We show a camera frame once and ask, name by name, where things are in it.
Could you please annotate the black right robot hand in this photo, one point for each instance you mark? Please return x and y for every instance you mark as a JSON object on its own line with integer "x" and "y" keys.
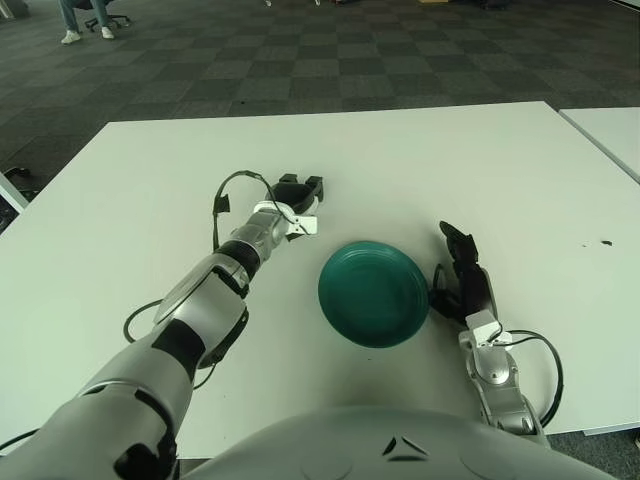
{"x": 475, "y": 285}

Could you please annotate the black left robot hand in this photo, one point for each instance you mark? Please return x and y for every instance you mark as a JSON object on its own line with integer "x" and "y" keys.
{"x": 295, "y": 192}

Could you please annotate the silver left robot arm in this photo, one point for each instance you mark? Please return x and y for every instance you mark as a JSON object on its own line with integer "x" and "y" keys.
{"x": 200, "y": 300}

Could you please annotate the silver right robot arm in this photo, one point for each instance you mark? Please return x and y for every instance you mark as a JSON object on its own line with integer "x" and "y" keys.
{"x": 495, "y": 370}

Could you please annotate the green plate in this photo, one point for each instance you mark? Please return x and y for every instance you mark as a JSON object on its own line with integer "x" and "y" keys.
{"x": 370, "y": 300}

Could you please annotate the white neighbouring table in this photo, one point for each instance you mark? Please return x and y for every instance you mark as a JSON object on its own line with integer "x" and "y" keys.
{"x": 610, "y": 130}

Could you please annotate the grey robot torso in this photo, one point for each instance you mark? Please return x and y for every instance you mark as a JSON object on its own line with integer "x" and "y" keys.
{"x": 325, "y": 442}

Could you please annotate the brown cardboard box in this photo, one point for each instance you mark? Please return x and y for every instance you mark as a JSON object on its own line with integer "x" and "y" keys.
{"x": 435, "y": 1}

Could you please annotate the office chair base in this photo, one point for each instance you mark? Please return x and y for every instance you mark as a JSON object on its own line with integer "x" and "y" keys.
{"x": 117, "y": 21}

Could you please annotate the seated person in jeans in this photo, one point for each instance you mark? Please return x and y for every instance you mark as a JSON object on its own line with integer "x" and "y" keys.
{"x": 70, "y": 15}

